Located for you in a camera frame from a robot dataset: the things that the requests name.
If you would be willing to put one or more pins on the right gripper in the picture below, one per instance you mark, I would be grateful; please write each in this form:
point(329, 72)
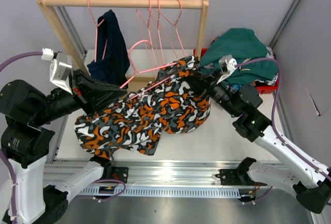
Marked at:
point(206, 80)

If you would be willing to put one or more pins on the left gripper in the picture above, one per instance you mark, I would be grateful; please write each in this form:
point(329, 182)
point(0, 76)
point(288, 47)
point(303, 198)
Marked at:
point(84, 85)

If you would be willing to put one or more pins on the orange camouflage shorts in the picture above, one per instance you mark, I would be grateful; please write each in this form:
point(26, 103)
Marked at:
point(136, 123)

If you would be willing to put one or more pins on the pink hanger camouflage shorts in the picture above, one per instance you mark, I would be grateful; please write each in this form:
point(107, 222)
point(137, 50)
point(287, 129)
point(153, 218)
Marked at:
point(147, 60)

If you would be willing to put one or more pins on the blue patterned shorts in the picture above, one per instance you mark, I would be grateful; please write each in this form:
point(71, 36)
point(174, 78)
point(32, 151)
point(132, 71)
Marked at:
point(236, 41)

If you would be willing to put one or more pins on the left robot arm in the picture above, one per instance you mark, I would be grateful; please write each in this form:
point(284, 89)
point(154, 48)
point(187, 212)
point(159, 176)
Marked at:
point(25, 144)

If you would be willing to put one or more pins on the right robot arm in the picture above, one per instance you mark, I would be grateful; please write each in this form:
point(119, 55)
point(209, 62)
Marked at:
point(308, 180)

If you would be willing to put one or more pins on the navy blue shorts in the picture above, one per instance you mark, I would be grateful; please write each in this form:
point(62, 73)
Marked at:
point(111, 61)

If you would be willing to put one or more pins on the pink hanger far left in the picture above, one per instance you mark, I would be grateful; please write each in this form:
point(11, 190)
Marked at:
point(96, 26)

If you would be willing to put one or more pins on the red plastic tray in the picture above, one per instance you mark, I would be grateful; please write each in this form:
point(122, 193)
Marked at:
point(269, 88)

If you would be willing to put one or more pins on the wooden clothes rack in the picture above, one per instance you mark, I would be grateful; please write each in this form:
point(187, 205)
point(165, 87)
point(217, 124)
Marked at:
point(47, 8)

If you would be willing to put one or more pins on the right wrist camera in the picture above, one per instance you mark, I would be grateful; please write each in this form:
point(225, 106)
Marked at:
point(227, 66)

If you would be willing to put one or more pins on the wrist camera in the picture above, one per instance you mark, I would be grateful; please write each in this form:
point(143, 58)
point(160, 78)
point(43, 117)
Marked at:
point(59, 68)
point(227, 66)

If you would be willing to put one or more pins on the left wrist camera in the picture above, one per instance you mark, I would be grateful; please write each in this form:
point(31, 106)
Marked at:
point(59, 68)

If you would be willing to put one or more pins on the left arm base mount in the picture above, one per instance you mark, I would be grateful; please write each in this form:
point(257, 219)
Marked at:
point(117, 173)

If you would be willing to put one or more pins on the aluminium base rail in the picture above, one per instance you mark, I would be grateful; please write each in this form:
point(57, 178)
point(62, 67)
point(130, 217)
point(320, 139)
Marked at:
point(150, 173)

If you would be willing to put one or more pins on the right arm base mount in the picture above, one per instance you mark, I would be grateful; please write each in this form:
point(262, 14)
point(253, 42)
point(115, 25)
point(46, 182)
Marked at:
point(232, 177)

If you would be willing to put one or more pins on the slotted cable duct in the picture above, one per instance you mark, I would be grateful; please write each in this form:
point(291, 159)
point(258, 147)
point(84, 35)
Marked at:
point(180, 192)

